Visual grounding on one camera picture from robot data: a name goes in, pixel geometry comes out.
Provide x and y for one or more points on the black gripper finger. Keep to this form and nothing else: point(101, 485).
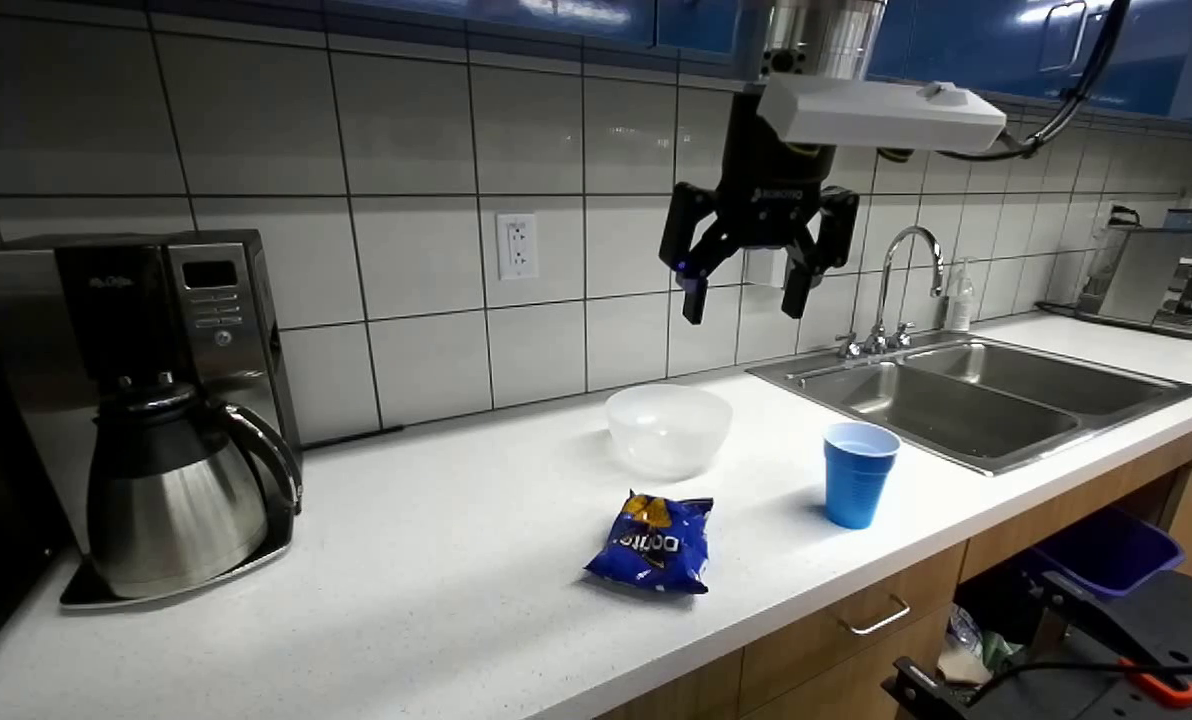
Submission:
point(692, 244)
point(822, 244)

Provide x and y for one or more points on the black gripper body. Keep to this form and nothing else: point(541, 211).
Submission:
point(771, 186)

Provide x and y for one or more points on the blue snack package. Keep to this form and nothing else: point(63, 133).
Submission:
point(653, 546)

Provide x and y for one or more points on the clear plastic bowl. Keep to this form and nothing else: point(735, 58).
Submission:
point(670, 431)

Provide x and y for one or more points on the chrome faucet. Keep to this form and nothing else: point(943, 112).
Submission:
point(907, 285)

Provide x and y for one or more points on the clear soap pump bottle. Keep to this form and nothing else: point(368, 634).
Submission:
point(960, 306)

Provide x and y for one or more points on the stainless steel double sink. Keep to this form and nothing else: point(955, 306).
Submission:
point(981, 400)

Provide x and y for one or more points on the blue plastic cup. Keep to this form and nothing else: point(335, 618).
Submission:
point(856, 478)

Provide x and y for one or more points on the blue upper cabinets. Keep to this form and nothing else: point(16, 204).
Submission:
point(559, 20)

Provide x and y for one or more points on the silver espresso machine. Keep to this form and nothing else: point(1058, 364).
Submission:
point(1157, 283)

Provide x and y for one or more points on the wooden lower cabinets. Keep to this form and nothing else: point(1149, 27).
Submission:
point(822, 654)

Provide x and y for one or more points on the blue plastic bin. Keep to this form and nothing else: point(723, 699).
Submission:
point(1109, 555)

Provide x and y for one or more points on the black metal stand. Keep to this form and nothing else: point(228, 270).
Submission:
point(1157, 634)

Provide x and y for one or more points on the orange clamp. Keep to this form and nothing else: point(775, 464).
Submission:
point(1163, 687)

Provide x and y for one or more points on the black steel coffee maker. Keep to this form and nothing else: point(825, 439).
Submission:
point(128, 315)

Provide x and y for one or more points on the steel coffee carafe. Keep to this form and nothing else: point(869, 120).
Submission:
point(179, 500)

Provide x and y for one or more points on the white wall outlet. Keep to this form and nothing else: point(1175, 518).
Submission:
point(518, 244)

